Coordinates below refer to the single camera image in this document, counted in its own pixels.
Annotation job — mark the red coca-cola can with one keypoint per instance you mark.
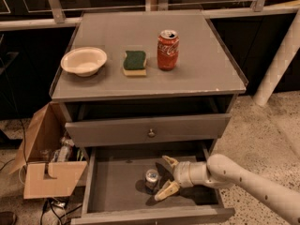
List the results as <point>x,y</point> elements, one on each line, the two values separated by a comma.
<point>167,49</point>

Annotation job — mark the plastic bottle in box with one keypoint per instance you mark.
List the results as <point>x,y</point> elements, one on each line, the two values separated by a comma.
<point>65,150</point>

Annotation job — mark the grey drawer cabinet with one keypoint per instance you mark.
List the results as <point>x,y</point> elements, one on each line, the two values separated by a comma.
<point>205,80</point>

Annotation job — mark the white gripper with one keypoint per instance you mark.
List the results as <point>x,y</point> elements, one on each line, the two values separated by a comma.
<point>182,173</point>

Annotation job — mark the green yellow sponge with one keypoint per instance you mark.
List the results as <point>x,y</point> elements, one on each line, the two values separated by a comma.
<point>134,64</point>

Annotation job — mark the grey open middle drawer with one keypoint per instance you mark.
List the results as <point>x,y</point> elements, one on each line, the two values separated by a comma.
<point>115,192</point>

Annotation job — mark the white paper bowl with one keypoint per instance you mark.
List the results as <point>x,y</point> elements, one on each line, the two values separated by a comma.
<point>84,61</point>

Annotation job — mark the open cardboard box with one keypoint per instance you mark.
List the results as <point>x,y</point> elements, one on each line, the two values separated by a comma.
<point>44,178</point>

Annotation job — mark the grey top drawer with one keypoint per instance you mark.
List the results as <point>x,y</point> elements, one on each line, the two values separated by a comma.
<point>135,130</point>

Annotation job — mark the dark shoe on floor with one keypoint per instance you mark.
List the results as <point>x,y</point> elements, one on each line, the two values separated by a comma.
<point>7,218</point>

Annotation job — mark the blue silver redbull can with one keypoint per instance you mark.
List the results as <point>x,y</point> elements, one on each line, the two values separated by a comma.
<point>151,181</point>

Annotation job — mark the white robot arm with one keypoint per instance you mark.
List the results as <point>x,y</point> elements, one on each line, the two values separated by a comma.
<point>218,171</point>

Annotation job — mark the metal window railing frame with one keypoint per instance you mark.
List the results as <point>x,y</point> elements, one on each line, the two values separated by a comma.
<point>59,19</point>

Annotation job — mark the round metal drawer knob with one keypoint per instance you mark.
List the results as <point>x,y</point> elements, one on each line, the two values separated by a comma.
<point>151,133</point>

